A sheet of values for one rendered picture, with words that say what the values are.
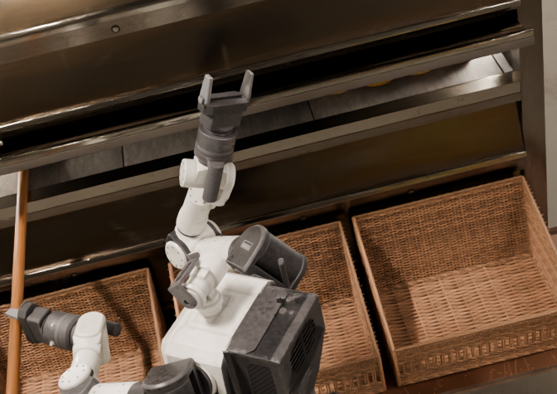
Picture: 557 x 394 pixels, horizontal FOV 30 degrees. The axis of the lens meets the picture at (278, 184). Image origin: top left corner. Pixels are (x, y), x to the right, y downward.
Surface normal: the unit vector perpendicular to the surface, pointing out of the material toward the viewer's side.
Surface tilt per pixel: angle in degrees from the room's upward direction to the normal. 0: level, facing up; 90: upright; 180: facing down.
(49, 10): 70
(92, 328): 16
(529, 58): 90
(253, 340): 0
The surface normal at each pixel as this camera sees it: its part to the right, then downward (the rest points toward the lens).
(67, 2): 0.09, 0.29
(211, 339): -0.18, -0.77
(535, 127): 0.16, 0.58
